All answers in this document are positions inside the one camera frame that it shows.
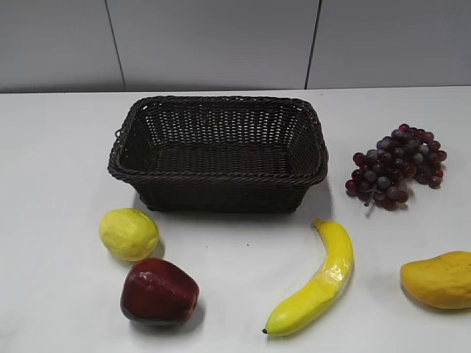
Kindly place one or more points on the orange yellow mango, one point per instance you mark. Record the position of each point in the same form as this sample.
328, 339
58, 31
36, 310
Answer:
442, 282

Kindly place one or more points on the dark brown wicker basket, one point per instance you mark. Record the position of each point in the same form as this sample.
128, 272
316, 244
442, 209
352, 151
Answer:
223, 154

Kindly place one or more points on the yellow lemon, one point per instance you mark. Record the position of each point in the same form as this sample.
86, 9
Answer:
129, 234

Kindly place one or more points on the dark red apple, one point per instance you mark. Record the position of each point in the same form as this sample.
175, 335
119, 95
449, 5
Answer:
158, 293

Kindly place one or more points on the yellow banana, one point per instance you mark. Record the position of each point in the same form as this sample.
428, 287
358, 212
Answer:
312, 300

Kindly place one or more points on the purple grape bunch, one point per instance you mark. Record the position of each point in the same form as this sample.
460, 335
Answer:
381, 174

